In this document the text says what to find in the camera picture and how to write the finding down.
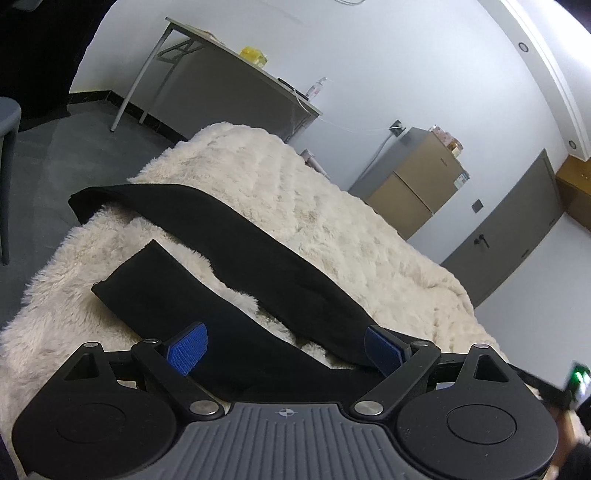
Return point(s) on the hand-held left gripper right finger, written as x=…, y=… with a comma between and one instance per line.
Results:
x=383, y=350

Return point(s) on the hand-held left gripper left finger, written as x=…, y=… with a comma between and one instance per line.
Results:
x=187, y=353

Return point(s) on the black pants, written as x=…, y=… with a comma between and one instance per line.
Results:
x=286, y=258

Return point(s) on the person's right hand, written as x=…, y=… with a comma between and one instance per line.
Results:
x=569, y=434

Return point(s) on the golden brown fridge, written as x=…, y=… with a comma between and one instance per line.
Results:
x=415, y=184

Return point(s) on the grey door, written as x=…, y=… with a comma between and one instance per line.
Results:
x=508, y=230

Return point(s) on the cream fluffy blanket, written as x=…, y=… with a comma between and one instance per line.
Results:
x=277, y=184

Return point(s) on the wooden cabinet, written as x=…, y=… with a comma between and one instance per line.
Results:
x=576, y=189

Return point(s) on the amber glass jar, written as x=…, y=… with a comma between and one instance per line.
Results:
x=456, y=147

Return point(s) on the pink filled glass jar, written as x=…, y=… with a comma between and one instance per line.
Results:
x=438, y=134

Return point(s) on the clear pump bottle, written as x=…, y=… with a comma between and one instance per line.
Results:
x=315, y=91

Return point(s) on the grey folding table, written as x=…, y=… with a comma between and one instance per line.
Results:
x=231, y=83

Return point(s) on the black device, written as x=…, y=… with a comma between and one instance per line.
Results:
x=288, y=85

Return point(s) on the grey blue chair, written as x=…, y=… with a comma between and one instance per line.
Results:
x=9, y=115

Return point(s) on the yellow container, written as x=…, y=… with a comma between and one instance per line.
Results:
x=254, y=54

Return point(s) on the black curtain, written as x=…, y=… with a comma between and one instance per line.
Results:
x=41, y=69

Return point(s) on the grey light switch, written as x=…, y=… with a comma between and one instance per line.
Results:
x=477, y=206

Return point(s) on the grey wall socket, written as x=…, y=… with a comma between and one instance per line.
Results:
x=396, y=128

